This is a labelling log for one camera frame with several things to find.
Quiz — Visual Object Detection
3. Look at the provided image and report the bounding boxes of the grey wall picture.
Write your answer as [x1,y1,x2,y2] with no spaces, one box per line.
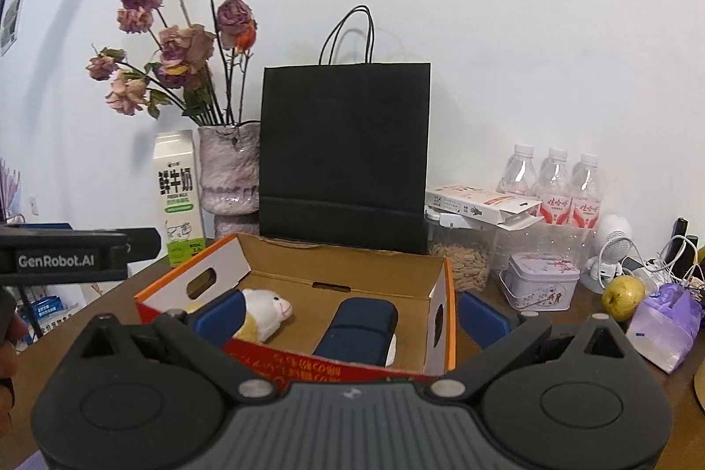
[0,0,27,58]

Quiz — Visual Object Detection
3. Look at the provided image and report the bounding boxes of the pale printed tin box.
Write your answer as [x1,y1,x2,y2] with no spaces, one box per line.
[499,252,580,311]

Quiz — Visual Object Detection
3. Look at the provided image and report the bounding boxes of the mottled purple ceramic vase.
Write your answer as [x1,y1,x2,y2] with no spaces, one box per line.
[197,120,261,240]

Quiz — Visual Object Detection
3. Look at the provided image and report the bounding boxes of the clear water bottle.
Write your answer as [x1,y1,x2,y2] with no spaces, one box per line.
[497,143,538,198]
[537,148,574,223]
[570,152,604,230]

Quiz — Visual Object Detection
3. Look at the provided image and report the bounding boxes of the small white desk fan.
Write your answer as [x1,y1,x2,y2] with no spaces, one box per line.
[584,214,634,295]

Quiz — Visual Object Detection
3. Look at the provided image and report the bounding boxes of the white cables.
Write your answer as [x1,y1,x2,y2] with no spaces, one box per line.
[633,234,705,295]

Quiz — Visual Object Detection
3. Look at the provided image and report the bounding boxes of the yellow white sheep plush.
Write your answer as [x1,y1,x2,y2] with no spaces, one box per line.
[184,288,293,344]

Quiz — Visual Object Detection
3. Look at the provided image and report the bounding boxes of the purple tissue pack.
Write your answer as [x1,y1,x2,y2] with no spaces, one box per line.
[625,283,703,374]

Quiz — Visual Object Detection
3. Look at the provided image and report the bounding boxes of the white green milk carton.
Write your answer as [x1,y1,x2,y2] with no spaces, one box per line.
[152,130,207,268]

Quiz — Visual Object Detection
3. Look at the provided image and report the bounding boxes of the clear plastic seed container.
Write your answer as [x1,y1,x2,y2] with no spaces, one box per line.
[427,211,535,293]

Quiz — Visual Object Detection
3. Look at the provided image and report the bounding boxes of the flat white carton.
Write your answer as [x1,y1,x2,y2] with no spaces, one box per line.
[424,185,543,231]

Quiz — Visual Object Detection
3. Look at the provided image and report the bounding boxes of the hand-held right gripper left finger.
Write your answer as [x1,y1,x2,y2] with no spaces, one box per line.
[76,290,279,403]

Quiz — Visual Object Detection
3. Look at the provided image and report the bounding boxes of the person's left hand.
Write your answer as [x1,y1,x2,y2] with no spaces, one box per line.
[0,312,26,429]

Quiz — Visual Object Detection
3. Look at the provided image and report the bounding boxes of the dark blue zip case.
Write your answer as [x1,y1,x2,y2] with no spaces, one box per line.
[313,297,398,368]

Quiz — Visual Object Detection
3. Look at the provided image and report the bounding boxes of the blue printed bags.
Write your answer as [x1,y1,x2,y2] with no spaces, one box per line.
[22,291,83,339]

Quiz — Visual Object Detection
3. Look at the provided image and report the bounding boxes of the black charger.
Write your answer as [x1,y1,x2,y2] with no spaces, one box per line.
[664,217,700,267]

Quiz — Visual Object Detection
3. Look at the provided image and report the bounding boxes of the black paper shopping bag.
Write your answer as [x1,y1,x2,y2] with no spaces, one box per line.
[259,4,432,256]

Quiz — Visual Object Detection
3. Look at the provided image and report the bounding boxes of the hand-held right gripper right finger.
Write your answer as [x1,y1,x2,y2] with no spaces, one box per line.
[429,290,629,401]

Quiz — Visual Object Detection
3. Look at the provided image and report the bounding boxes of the red cardboard box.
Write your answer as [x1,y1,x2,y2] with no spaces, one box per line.
[134,232,457,385]

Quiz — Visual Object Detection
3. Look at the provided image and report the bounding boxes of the green apple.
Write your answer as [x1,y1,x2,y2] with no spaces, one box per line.
[601,275,646,322]

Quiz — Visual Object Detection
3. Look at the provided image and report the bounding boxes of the dried pink rose bouquet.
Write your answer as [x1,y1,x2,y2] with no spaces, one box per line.
[85,0,259,126]

